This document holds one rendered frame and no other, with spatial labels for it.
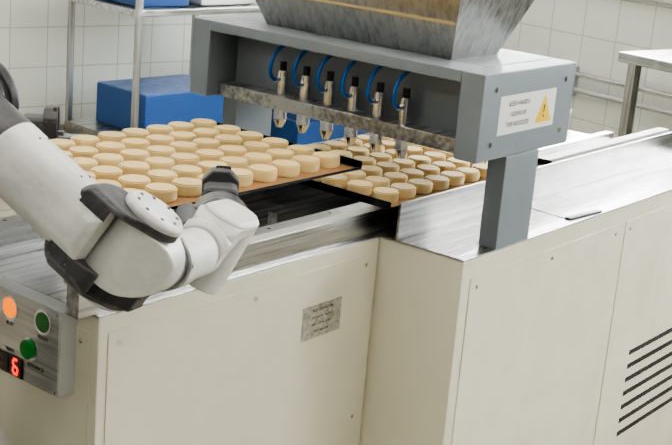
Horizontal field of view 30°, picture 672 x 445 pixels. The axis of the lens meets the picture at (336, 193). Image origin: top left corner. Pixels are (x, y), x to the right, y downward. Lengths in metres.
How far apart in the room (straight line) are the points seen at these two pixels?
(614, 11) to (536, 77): 3.74
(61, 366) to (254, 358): 0.39
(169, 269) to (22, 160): 0.21
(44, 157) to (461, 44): 1.06
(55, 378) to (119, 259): 0.52
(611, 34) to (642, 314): 3.17
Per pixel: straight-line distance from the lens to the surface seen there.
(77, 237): 1.45
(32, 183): 1.47
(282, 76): 2.55
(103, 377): 1.94
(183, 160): 2.11
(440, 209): 2.45
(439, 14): 2.30
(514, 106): 2.30
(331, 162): 2.19
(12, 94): 1.58
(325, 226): 2.25
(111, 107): 6.15
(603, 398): 3.00
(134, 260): 1.46
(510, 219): 2.38
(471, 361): 2.40
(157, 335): 1.99
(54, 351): 1.94
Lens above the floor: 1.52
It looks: 15 degrees down
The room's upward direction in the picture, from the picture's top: 5 degrees clockwise
